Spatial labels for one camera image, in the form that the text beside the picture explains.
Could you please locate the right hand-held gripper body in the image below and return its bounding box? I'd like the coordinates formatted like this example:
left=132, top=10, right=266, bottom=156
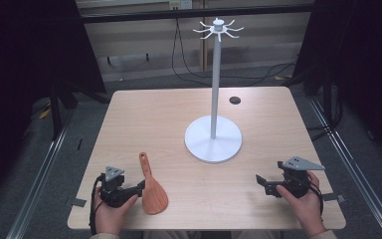
left=277, top=155, right=326, bottom=199

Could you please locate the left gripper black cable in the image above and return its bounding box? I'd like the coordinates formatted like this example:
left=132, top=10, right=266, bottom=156
left=89, top=175, right=105, bottom=236

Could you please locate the white hook stand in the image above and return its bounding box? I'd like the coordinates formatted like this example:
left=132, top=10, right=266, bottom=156
left=184, top=18, right=246, bottom=164

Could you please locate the black metal stand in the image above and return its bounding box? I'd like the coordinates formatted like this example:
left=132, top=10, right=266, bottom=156
left=29, top=78, right=112, bottom=141
left=306, top=68, right=344, bottom=142

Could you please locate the person's left hand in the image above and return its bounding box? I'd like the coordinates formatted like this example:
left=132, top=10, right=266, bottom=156
left=94, top=190, right=139, bottom=236

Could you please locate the white wall socket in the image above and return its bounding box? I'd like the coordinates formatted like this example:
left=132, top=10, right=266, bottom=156
left=168, top=0, right=193, bottom=11

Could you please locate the metal floor rail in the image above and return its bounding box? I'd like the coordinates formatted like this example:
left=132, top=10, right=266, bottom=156
left=307, top=97, right=382, bottom=239
left=5, top=109, right=78, bottom=239

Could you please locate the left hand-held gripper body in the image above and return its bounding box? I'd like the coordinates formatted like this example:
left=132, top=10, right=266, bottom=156
left=98, top=165, right=139, bottom=209

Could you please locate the person's right hand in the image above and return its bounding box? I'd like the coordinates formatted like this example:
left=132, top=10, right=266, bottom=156
left=276, top=170, right=327, bottom=237

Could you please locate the grey tape strip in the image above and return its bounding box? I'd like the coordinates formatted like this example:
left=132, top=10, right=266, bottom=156
left=321, top=192, right=348, bottom=204
left=65, top=197, right=88, bottom=208

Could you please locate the black floor cable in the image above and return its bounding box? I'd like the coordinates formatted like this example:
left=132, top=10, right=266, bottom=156
left=171, top=18, right=297, bottom=88

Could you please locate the wooden rice paddle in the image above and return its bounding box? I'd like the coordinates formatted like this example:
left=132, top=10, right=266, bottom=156
left=138, top=151, right=169, bottom=215

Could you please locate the black horizontal bar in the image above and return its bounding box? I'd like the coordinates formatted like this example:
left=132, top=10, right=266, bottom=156
left=79, top=3, right=315, bottom=24

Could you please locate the black curtain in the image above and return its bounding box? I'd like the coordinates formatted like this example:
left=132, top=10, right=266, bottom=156
left=0, top=0, right=107, bottom=227
left=292, top=0, right=382, bottom=167

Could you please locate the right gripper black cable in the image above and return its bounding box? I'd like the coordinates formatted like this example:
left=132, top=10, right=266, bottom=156
left=297, top=177, right=325, bottom=217

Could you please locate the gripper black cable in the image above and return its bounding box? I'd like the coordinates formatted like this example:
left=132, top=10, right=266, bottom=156
left=297, top=177, right=325, bottom=217
left=89, top=175, right=105, bottom=236

